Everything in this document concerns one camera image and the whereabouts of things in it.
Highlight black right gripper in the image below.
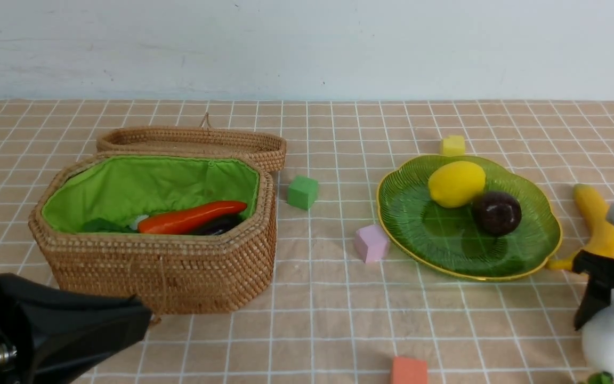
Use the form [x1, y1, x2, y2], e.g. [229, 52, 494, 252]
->
[572, 250, 614, 331]

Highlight yellow toy banana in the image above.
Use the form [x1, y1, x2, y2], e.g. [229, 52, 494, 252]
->
[538, 184, 614, 272]

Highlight white toy radish green leaves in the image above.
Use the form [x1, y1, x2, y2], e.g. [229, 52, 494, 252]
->
[579, 291, 614, 384]

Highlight dark purple toy mangosteen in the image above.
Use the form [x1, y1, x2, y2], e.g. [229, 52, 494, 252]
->
[471, 190, 522, 236]

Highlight yellow toy lemon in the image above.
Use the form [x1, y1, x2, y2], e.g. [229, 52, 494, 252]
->
[428, 161, 487, 209]

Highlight purple toy eggplant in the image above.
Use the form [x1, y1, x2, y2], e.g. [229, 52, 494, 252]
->
[188, 214, 244, 236]

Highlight orange toy carrot green leaves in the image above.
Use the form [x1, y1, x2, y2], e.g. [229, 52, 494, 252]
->
[80, 200, 248, 235]

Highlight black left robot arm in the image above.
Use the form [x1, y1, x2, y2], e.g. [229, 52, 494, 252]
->
[0, 273, 152, 383]

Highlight green glass leaf plate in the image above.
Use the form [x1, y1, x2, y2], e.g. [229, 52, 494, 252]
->
[377, 155, 563, 282]

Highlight yellow foam cube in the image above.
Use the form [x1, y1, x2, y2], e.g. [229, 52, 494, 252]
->
[440, 134, 466, 156]

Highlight orange foam cube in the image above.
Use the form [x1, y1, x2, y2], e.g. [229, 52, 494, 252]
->
[389, 356, 428, 384]

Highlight pink foam cube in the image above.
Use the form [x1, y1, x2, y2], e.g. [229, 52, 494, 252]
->
[354, 224, 390, 264]

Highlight green foam cube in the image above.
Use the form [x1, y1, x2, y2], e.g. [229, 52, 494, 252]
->
[287, 175, 319, 211]

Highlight woven wicker basket green lining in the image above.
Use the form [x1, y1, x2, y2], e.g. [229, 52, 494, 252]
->
[28, 151, 276, 315]

